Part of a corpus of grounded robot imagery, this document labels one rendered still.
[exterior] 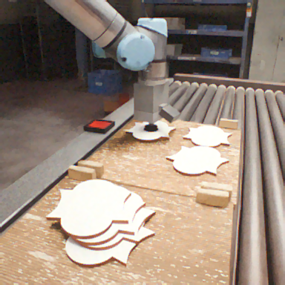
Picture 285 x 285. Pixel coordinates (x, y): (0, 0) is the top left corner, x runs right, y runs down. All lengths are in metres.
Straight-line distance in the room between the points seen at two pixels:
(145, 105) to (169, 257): 0.44
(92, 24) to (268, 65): 4.69
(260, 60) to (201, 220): 4.70
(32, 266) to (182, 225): 0.24
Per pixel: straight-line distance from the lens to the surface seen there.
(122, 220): 0.43
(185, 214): 0.50
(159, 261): 0.42
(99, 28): 0.55
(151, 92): 0.73
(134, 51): 0.55
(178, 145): 0.75
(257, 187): 0.64
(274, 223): 0.56
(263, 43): 5.08
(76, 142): 0.83
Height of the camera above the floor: 1.25
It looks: 24 degrees down
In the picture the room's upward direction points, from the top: straight up
